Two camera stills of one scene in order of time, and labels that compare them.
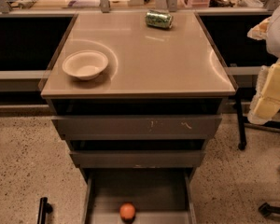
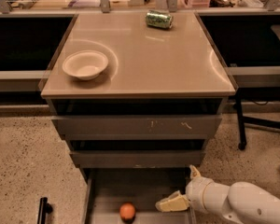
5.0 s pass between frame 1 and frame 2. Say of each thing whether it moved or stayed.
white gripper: moved
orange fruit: stayed
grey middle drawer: stayed
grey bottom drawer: stayed
